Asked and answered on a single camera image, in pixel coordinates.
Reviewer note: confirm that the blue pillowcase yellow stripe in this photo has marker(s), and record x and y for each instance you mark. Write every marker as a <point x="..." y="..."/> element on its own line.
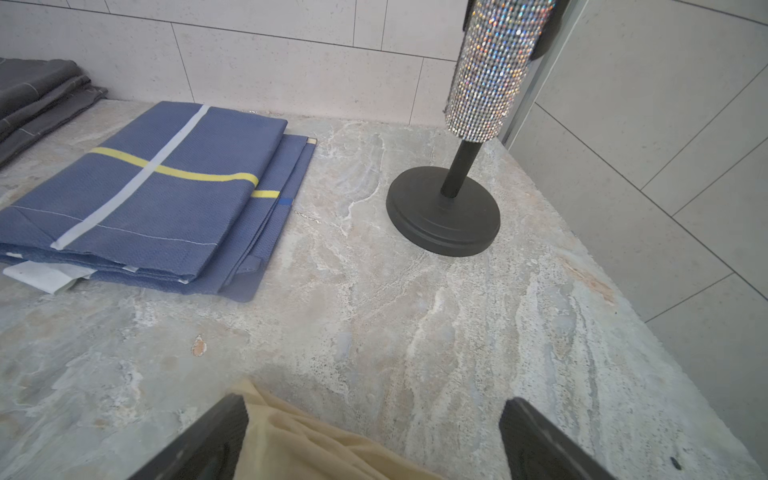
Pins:
<point x="186" y="199"/>

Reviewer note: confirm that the beige and grey pillowcase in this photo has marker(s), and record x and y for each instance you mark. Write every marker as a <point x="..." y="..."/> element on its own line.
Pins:
<point x="284" y="442"/>

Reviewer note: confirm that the dark grey checked pillowcase back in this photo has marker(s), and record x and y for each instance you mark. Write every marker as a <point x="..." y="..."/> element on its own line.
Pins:
<point x="38" y="97"/>

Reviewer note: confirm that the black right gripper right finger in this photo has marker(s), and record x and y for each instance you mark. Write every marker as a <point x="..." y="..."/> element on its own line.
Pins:
<point x="537" y="449"/>

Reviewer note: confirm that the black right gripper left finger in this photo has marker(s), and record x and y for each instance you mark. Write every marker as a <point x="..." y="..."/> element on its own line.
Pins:
<point x="208" y="449"/>

